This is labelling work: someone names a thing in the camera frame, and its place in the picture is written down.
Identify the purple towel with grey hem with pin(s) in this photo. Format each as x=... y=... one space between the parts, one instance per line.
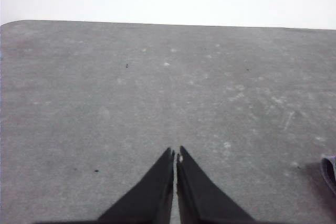
x=330 y=169

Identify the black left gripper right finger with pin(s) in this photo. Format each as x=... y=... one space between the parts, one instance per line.
x=197 y=197

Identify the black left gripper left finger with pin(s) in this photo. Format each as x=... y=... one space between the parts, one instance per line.
x=155 y=195

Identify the grey table cloth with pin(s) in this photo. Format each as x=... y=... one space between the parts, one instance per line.
x=131 y=90

